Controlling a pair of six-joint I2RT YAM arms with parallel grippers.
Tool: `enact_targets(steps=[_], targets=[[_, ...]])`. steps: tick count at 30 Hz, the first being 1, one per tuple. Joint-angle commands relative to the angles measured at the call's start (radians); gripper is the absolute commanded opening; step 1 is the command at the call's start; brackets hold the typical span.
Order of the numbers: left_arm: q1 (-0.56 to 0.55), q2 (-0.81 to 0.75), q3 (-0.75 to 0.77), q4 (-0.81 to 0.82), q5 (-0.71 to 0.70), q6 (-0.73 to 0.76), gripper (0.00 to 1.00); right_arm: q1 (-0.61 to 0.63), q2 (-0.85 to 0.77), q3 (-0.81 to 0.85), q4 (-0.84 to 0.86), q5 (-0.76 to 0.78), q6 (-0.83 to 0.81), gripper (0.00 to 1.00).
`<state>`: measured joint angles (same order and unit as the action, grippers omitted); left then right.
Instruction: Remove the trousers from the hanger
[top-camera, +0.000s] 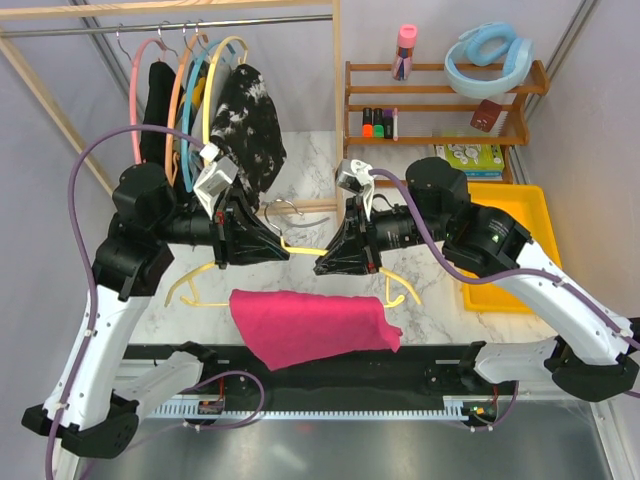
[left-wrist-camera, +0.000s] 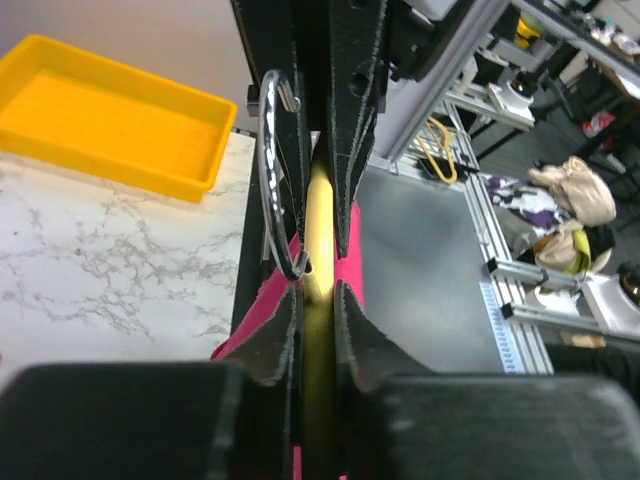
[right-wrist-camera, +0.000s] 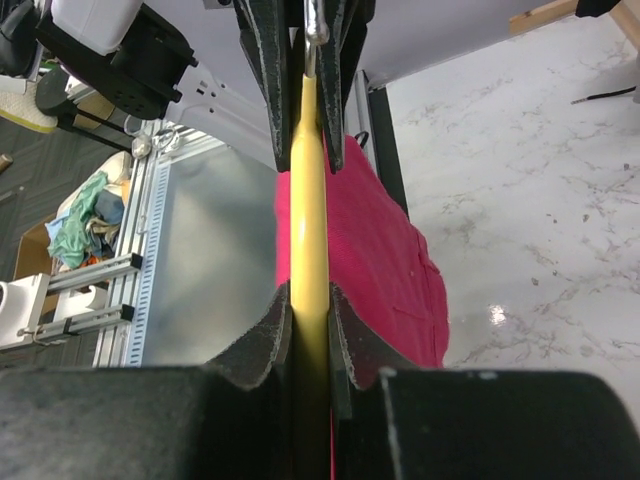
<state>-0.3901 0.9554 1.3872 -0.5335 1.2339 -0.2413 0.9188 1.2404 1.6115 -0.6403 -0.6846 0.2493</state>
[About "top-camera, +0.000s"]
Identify yellow tray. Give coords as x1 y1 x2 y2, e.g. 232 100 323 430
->
461 182 562 314

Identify pink hanger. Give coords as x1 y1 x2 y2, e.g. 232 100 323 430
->
128 22 177 164

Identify wooden clothes rack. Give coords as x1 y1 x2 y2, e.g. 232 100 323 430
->
1 0 344 221

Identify white pen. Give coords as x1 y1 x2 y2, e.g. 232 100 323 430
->
392 108 399 142

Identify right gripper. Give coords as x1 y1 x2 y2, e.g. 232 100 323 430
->
315 194 448 275

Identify pink trousers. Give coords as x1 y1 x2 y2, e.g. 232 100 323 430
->
230 290 403 371

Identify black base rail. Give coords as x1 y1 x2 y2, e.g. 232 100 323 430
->
119 342 501 416

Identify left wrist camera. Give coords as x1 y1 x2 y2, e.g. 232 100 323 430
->
193 143 239 219

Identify orange highlighter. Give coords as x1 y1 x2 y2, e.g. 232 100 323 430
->
362 107 374 138

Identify pink water bottle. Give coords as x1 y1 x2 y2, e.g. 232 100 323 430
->
392 24 418 81

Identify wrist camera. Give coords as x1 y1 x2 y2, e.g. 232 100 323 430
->
193 143 239 219
335 159 375 220

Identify wooden shelf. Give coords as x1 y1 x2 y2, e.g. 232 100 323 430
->
341 60 551 183

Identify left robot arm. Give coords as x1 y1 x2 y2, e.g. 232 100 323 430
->
22 163 289 459

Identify yellow hanger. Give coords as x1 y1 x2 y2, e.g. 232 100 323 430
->
202 35 249 144
164 198 423 309

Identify green book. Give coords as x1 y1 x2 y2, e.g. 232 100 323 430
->
434 144 506 181

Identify purple cable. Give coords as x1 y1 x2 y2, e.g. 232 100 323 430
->
44 124 209 480
369 168 640 351

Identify blue neck pillow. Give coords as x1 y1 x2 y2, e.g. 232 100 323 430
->
444 22 534 100

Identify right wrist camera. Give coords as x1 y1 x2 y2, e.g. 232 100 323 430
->
335 159 375 220

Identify orange hanger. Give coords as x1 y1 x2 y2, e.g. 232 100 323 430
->
164 26 208 186

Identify black white patterned garment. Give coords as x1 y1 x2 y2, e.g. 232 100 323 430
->
210 64 287 211

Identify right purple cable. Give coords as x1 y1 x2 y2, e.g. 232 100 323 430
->
369 168 640 351

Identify blue hanger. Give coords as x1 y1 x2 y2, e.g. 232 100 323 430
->
176 41 220 194

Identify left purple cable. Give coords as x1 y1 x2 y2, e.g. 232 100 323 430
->
44 124 209 480

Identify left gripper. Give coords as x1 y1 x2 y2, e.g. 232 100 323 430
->
153 186 291 270

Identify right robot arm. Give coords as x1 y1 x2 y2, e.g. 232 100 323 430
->
314 157 639 402

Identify brown box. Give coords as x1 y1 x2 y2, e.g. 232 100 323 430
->
470 99 502 133

